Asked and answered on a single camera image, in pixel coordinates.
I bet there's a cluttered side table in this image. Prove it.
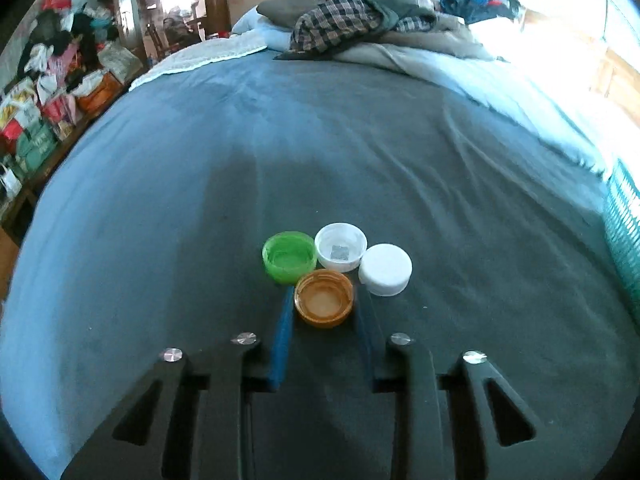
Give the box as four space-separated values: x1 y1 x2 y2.
1 0 143 210

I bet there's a plaid checkered shirt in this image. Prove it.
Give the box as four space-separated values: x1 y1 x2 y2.
288 0 437 58

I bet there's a white open bottle cap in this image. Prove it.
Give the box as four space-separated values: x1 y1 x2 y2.
314 222 368 273

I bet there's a grey-blue bed blanket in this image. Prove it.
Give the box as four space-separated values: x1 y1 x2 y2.
1 51 639 479

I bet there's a teal plastic basket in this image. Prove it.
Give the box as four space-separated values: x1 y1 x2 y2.
603 159 639 306

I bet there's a green bottle cap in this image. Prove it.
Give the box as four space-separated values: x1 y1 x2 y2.
262 231 318 285

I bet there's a white closed bottle cap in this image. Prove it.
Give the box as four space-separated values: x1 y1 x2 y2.
358 244 413 297

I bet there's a white duvet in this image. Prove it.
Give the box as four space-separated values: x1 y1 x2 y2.
232 0 617 179

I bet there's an orange bottle cap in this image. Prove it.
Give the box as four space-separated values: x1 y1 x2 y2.
294 269 354 328

